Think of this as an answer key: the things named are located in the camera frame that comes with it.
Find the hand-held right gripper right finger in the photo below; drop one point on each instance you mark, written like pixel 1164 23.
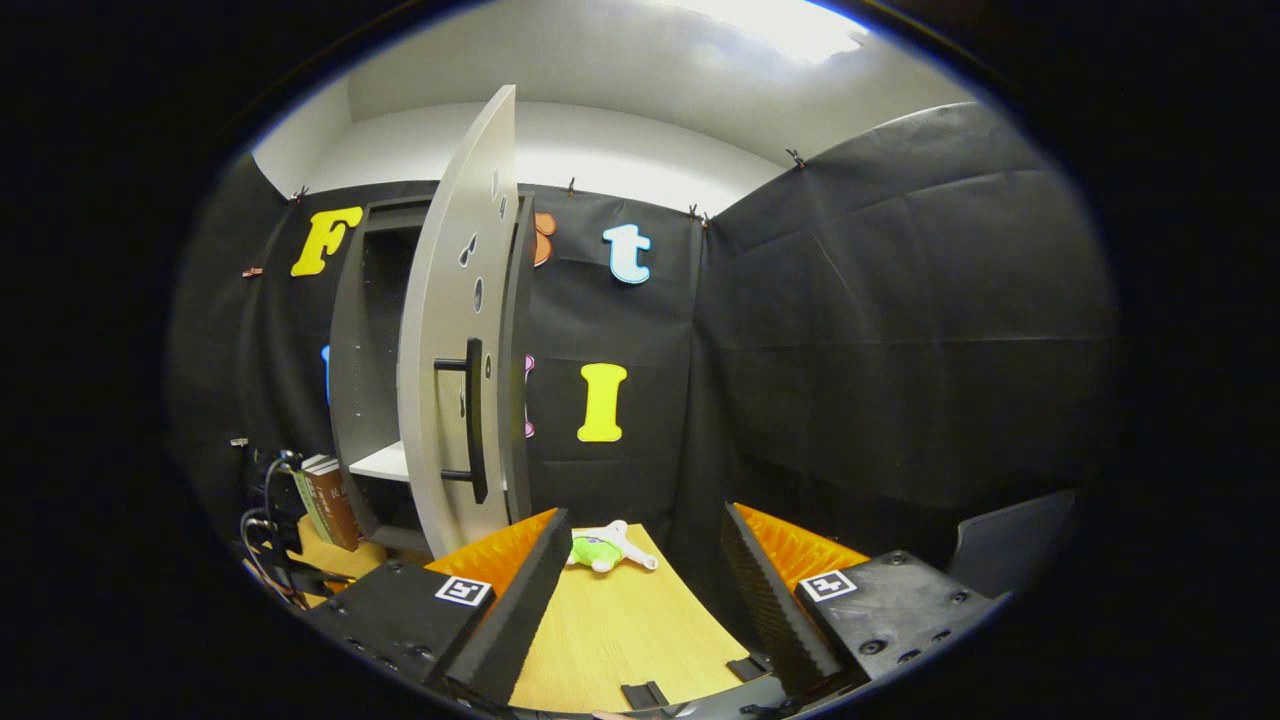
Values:
pixel 765 610

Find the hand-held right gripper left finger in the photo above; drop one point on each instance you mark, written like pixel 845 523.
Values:
pixel 520 610

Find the beige cabinet door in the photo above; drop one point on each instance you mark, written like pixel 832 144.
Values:
pixel 440 300

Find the white cabinet shelf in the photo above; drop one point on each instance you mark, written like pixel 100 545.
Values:
pixel 385 463

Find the dark grey cabinet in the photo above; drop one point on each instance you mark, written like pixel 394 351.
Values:
pixel 345 380

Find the brown book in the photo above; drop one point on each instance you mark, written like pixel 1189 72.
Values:
pixel 335 505

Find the green and white plush toy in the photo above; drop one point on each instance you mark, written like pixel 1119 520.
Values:
pixel 595 552

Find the dark grey rounded panel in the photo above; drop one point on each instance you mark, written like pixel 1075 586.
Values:
pixel 1010 540

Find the black backdrop cloth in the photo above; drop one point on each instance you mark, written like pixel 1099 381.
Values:
pixel 850 350

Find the long ceiling light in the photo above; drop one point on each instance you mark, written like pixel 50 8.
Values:
pixel 790 25

